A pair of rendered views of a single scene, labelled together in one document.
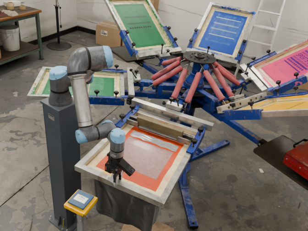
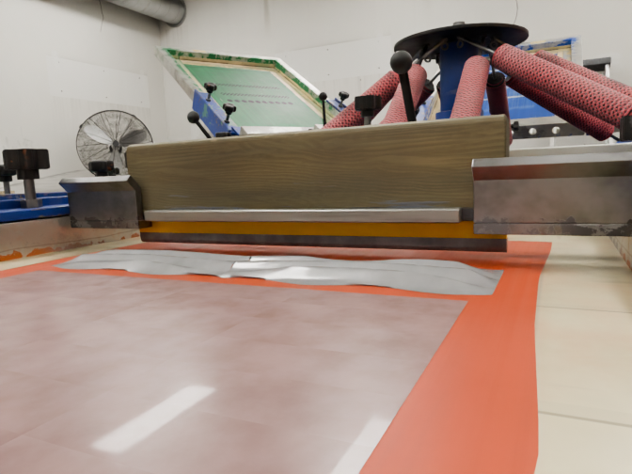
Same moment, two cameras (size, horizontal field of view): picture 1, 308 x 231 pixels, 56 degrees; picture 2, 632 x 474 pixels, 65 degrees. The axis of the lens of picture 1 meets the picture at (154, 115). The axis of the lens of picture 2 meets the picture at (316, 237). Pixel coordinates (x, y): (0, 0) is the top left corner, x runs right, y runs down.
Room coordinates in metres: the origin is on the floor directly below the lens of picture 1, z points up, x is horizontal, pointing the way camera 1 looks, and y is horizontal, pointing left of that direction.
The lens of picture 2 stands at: (1.31, -0.11, 1.03)
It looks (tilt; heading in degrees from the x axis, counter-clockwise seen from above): 8 degrees down; 6
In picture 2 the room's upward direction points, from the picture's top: 2 degrees counter-clockwise
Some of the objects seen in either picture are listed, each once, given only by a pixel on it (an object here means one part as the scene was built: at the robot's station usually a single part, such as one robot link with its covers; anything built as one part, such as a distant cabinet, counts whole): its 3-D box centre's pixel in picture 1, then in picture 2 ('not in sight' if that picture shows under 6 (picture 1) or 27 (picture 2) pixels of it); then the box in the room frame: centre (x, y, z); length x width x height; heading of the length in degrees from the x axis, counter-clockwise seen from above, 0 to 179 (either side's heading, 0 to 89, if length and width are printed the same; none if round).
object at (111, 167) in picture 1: (115, 162); not in sight; (1.21, 0.18, 1.12); 0.09 x 0.08 x 0.12; 70
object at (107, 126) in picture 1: (107, 130); not in sight; (1.28, 0.24, 1.28); 0.11 x 0.11 x 0.08; 34
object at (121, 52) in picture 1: (151, 68); not in sight; (3.05, 0.09, 0.91); 1.34 x 0.40 x 0.08; 40
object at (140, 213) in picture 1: (123, 202); not in sight; (1.27, 0.12, 0.74); 0.45 x 0.03 x 0.43; 70
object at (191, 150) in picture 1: (195, 143); not in sight; (1.68, -0.32, 0.98); 0.30 x 0.05 x 0.07; 160
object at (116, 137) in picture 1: (117, 140); not in sight; (1.21, 0.17, 1.28); 0.09 x 0.08 x 0.11; 34
